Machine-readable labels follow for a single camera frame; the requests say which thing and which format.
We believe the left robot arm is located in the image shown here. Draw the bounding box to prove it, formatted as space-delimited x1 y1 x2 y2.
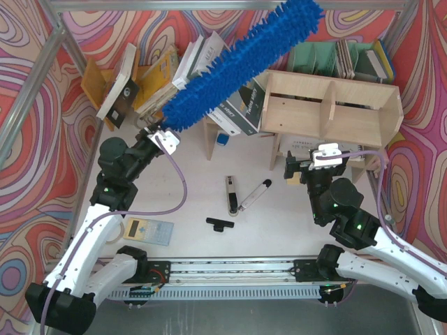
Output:
25 128 180 334

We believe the black small tool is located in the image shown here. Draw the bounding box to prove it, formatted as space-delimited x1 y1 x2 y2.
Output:
205 217 235 232

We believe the blue yellow calculator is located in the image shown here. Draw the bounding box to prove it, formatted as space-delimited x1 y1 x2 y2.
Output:
123 218 174 246

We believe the yellow book stack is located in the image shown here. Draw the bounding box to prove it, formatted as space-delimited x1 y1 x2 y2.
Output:
135 45 179 117

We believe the green desk organizer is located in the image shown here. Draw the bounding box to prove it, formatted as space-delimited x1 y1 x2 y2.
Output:
286 41 387 84

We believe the light wooden bookshelf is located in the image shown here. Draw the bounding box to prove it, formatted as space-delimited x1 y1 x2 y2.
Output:
203 68 404 184

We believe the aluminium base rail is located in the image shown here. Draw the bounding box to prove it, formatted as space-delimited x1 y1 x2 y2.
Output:
45 256 420 287

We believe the blue covered book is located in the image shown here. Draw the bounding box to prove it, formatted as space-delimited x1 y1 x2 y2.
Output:
365 39 396 84

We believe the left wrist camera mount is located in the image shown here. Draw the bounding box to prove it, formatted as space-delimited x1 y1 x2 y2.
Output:
147 128 180 155

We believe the blue microfiber duster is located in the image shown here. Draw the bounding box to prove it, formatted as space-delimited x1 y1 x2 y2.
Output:
161 1 323 132

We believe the black white Twins story book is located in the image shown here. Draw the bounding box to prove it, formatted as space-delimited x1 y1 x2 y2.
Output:
188 31 268 136

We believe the white black utility knife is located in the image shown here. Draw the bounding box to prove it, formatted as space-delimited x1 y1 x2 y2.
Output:
238 179 272 211

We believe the yellow sticky note pad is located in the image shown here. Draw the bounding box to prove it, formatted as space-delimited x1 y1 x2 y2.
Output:
286 172 300 185

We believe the white black stapler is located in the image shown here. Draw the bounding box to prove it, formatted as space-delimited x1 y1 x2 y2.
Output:
225 176 239 216

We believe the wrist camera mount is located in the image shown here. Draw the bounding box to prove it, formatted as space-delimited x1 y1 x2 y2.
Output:
309 143 343 170
147 128 180 155

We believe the clear tape roll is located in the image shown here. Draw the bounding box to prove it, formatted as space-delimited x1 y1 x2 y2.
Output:
105 223 125 244

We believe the pink pig figurine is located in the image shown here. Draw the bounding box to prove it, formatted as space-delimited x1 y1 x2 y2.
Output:
367 153 389 179

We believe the white Chokladfabriken book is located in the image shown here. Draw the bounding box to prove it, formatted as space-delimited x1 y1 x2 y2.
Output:
172 32 241 136

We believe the white black paperback book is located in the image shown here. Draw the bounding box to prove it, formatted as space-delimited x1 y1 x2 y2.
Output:
96 43 140 128

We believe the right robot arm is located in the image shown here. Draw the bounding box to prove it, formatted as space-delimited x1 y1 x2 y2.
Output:
284 143 446 322

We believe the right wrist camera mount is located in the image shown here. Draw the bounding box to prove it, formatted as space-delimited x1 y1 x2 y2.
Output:
309 143 343 170

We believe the blue white eraser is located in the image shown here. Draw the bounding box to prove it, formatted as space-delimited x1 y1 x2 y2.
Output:
216 132 230 146

